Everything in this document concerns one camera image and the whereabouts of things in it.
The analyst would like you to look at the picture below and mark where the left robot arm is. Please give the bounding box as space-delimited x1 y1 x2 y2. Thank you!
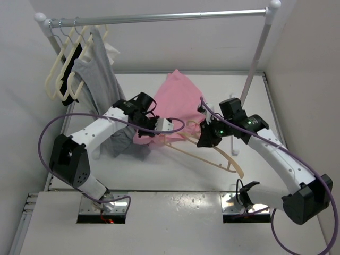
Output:
49 92 157 200

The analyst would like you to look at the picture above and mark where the grey t shirt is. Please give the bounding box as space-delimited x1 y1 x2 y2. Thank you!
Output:
72 27 150 161

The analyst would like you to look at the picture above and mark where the beige plastic hanger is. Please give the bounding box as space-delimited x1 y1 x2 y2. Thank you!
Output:
161 120 244 179

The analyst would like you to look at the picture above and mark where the pink t shirt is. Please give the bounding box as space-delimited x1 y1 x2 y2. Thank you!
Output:
132 69 213 146

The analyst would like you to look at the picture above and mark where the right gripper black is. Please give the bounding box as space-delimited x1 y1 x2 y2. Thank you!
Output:
197 116 233 148

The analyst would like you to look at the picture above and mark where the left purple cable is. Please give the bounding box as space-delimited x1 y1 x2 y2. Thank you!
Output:
37 113 185 211

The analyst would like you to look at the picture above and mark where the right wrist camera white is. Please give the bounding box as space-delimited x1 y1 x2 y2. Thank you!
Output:
197 104 215 125

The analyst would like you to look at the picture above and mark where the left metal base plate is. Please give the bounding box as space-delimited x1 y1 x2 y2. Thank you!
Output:
79 192 131 216

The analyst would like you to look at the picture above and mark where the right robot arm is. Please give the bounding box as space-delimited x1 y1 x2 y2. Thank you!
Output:
197 98 333 225

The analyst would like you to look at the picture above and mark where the white cloth on hanger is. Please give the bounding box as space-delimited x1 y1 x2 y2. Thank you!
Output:
104 42 120 65

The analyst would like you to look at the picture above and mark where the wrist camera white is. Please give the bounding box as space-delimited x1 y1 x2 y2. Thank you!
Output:
155 118 174 132
197 104 215 125

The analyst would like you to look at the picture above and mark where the purple cable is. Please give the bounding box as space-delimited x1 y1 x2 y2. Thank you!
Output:
37 113 185 211
199 96 333 255

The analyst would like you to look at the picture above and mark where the cream hanger middle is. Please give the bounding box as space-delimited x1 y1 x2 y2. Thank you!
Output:
55 17 83 101

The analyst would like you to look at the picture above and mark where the white clothes rack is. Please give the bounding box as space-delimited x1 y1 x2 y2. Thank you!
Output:
34 0 282 156

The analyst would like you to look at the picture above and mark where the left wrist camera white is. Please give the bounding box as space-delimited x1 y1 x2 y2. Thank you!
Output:
155 118 174 132

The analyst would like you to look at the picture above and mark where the cream hanger outer left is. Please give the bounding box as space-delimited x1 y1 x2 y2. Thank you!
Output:
43 19 70 100

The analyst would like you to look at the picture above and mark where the metal base plate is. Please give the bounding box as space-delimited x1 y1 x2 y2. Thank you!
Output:
79 192 131 216
220 192 270 216

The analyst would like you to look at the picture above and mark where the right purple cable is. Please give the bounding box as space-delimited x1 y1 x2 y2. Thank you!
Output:
199 96 333 255

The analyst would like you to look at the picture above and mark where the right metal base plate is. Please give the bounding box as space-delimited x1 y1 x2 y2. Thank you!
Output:
220 192 270 216

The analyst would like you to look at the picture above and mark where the cream hanger with grey shirt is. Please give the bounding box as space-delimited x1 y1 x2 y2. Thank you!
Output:
66 17 93 100

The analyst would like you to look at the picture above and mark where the cream hanger far right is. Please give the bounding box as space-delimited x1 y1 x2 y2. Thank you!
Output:
95 24 109 43

